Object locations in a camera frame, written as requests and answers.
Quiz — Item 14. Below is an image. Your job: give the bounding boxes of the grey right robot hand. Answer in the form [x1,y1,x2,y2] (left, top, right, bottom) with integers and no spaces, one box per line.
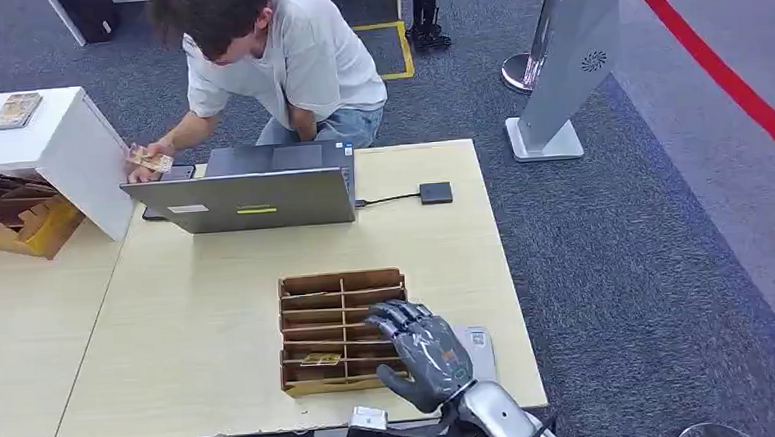
[363,295,477,418]

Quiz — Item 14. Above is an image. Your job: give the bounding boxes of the handful of printed cards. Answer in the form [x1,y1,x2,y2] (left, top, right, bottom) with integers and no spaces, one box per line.
[124,142,176,177]

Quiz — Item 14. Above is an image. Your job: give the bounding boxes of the printed card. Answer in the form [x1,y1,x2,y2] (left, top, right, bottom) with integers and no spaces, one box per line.
[299,351,343,369]

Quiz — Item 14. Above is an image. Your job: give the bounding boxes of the wooden slotted card box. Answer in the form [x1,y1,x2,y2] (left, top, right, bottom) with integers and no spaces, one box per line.
[274,267,414,399]

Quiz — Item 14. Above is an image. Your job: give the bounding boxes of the small black hub box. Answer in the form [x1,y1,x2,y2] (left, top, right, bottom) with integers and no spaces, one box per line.
[419,180,455,207]

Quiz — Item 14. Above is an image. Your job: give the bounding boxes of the grey open laptop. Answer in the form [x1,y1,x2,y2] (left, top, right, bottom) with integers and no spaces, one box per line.
[118,138,360,239]

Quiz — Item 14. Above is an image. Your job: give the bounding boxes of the clear glass dome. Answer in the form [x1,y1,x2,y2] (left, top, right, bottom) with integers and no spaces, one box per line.
[675,420,755,437]

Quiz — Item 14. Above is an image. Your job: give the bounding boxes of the yellow floor tape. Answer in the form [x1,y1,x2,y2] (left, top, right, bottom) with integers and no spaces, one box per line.
[351,19,416,83]

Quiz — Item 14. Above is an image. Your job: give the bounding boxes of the black smartphone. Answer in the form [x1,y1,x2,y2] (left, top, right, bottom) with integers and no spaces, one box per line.
[138,162,199,223]

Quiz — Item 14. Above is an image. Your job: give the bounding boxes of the person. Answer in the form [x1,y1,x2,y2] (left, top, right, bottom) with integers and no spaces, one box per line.
[117,0,393,185]

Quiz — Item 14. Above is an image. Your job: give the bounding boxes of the grey kiosk stand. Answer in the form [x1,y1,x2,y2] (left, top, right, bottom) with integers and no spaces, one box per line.
[499,0,630,164]

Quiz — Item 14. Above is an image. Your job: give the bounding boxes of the black robot legs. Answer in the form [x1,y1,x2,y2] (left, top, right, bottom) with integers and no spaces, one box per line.
[405,0,453,52]

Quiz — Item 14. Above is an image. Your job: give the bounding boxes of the white stand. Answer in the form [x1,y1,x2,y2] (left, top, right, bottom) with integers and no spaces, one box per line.
[0,83,139,249]

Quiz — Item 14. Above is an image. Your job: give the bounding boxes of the red barrier belt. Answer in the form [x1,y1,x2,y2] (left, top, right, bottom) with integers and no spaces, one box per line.
[619,0,775,183]

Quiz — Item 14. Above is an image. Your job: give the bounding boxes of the brown cardboard box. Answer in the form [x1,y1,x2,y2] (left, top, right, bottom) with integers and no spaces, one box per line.
[0,168,88,264]

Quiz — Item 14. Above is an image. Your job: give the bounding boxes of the stack of printed cards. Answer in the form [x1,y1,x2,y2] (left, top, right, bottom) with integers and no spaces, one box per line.
[0,91,45,131]

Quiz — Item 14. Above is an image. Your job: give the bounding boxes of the black bin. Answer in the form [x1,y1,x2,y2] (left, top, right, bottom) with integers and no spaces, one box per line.
[56,0,122,45]

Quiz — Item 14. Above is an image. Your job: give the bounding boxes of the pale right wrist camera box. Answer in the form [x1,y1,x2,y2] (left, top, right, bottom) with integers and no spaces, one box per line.
[347,404,392,435]

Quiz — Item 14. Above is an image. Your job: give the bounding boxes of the black hub cable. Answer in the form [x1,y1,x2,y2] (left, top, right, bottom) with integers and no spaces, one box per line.
[354,192,423,209]

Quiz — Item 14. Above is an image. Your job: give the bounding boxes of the chrome stanchion post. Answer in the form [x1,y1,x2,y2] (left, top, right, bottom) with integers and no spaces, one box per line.
[497,0,574,97]

